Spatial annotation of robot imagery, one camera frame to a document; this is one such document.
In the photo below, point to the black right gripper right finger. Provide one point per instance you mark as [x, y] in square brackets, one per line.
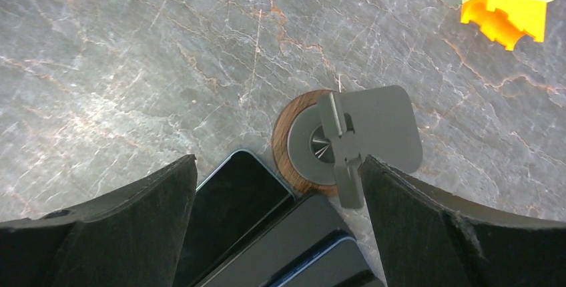
[429, 237]

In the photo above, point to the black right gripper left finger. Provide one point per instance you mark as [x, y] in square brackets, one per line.
[131, 236]

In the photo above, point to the black phone light blue edge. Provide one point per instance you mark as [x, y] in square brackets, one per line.
[231, 206]

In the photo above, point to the dark blue edged phone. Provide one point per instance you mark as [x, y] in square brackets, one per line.
[334, 261]

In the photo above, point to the dark grey phone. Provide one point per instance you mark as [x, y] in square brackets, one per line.
[309, 221]

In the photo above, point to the yellow orange toy block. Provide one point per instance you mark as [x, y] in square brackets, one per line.
[507, 21]

